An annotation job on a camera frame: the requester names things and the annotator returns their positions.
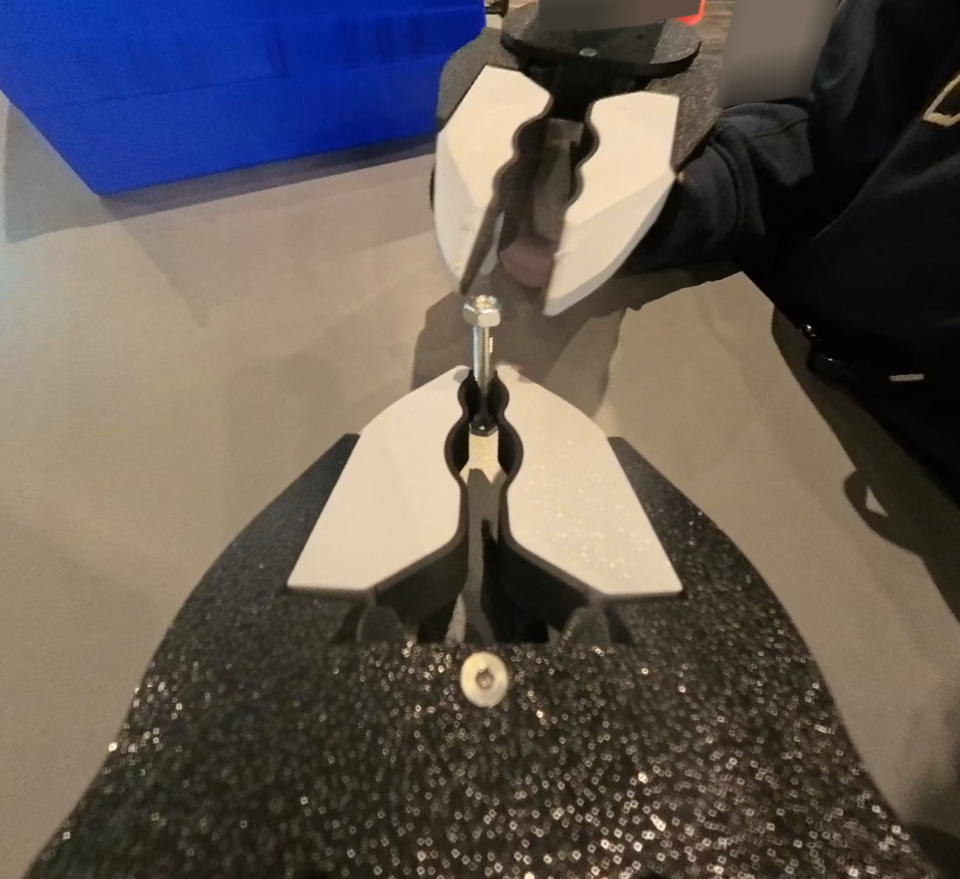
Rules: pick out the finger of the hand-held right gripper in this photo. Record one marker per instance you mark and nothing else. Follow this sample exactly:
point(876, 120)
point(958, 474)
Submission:
point(472, 151)
point(630, 174)

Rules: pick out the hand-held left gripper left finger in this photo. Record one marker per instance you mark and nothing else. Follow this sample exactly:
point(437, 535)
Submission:
point(382, 511)

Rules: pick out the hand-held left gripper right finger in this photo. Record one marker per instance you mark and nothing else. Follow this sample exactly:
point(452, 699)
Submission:
point(585, 511)

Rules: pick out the silver hex nut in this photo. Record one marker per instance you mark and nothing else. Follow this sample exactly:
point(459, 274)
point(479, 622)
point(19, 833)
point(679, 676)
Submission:
point(482, 309)

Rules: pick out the silver bolt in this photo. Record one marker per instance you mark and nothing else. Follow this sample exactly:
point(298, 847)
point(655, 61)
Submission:
point(481, 361)

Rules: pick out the blue plastic bin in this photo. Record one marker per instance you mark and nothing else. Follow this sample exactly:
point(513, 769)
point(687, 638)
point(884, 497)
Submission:
point(225, 69)

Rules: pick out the person's right hand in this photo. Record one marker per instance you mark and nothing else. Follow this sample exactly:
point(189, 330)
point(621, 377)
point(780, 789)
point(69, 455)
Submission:
point(529, 260)

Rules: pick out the orange traffic cone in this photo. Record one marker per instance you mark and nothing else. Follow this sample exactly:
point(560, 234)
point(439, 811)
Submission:
point(694, 9)

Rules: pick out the person's torso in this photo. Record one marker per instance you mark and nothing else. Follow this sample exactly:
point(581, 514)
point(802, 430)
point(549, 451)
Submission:
point(900, 256)

